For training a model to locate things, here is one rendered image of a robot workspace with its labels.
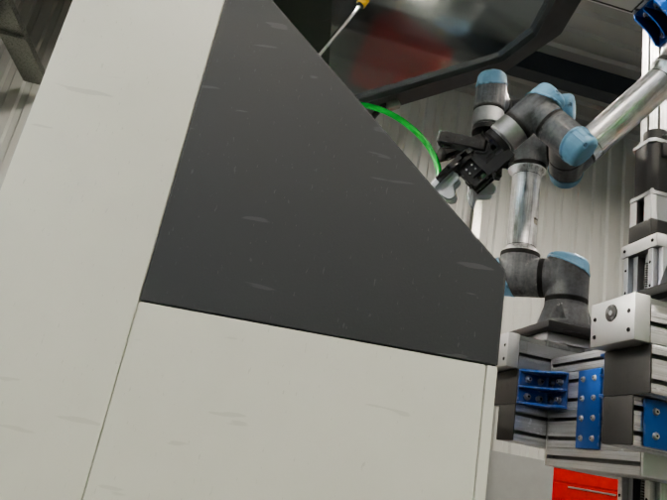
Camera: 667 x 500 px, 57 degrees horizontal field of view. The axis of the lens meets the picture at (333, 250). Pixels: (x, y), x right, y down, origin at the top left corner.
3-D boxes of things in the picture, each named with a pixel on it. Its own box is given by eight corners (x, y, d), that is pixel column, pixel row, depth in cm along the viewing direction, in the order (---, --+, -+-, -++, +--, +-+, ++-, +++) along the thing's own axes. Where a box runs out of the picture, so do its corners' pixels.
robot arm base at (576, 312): (573, 342, 177) (575, 310, 180) (605, 335, 163) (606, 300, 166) (525, 331, 175) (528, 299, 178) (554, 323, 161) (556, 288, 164)
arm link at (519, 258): (540, 292, 170) (552, 121, 187) (486, 290, 178) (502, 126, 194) (547, 304, 180) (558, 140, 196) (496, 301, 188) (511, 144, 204)
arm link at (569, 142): (599, 159, 133) (563, 129, 139) (602, 132, 123) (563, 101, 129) (570, 182, 134) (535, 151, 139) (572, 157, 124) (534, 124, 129)
